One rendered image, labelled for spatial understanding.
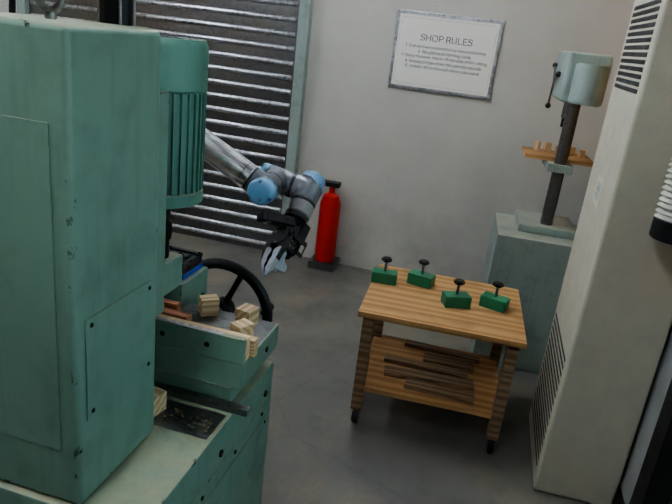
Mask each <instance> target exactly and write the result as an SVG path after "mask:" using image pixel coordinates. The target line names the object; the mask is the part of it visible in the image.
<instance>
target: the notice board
mask: <svg viewBox="0 0 672 504"><path fill-rule="evenodd" d="M504 23H505V21H501V20H492V19H483V18H474V17H465V16H456V15H447V14H438V13H429V12H420V11H411V10H403V9H398V14H397V21H396V28H395V35H394V43H393V50H392V57H391V64H390V72H389V79H388V86H389V87H396V88H403V89H410V90H418V91H425V92H432V93H439V94H447V95H454V96H461V97H468V98H476V99H483V100H490V95H491V90H492V85H493V80H494V75H495V69H496V64H497V59H498V54H499V49H500V44H501V38H502V33H503V28H504Z"/></svg>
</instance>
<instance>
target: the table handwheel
mask: <svg viewBox="0 0 672 504"><path fill-rule="evenodd" d="M202 263H203V266H205V267H208V269H213V268H217V269H224V270H227V271H230V272H232V273H234V274H236V275H238V276H237V278H236V279H235V281H234V283H233V285H232V287H231V288H230V290H229V292H228V293H227V295H226V296H222V297H219V299H220V301H219V310H222V311H226V312H230V313H234V311H235V305H234V303H233V301H232V300H231V299H232V297H233V295H234V293H235V292H236V290H237V288H238V286H239V285H240V283H241V282H242V280H243V279H244V280H245V281H246V282H247V283H248V284H249V285H250V286H251V288H252V289H253V290H254V292H255V294H256V295H257V297H258V300H259V302H260V306H261V310H262V320H264V321H269V322H272V306H271V302H270V298H269V296H268V293H267V291H266V289H265V288H264V286H263V285H262V283H261V282H260V280H259V279H258V278H257V277H256V276H255V275H254V274H253V273H252V272H251V271H250V270H248V269H247V268H245V267H244V266H242V265H240V264H238V263H236V262H234V261H231V260H228V259H223V258H207V259H203V260H202Z"/></svg>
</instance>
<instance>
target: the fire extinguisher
mask: <svg viewBox="0 0 672 504"><path fill-rule="evenodd" d="M341 183H342V182H338V181H332V180H326V179H325V186H328V187H329V192H327V193H325V194H324V196H323V198H322V200H321V202H320V209H319V219H318V228H317V237H316V246H315V254H314V255H313V256H312V257H311V258H310V259H309V260H308V268H313V269H318V270H323V271H328V272H333V271H334V270H335V269H336V267H337V266H338V265H339V262H340V257H336V256H335V250H336V241H337V233H338V225H339V217H340V208H341V203H340V198H339V195H338V194H336V193H335V188H340V187H341Z"/></svg>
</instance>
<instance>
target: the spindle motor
mask: <svg viewBox="0 0 672 504"><path fill-rule="evenodd" d="M160 36H161V46H160V90H165V91H168V92H169V109H168V151H167V194H166V209H179V208H186V207H191V206H194V205H197V204H199V203H200V202H201V201H202V200H203V174H204V151H205V128H206V105H207V92H206V91H207V87H208V64H209V46H208V44H207V41H206V40H203V39H197V38H191V37H185V36H177V35H169V34H160Z"/></svg>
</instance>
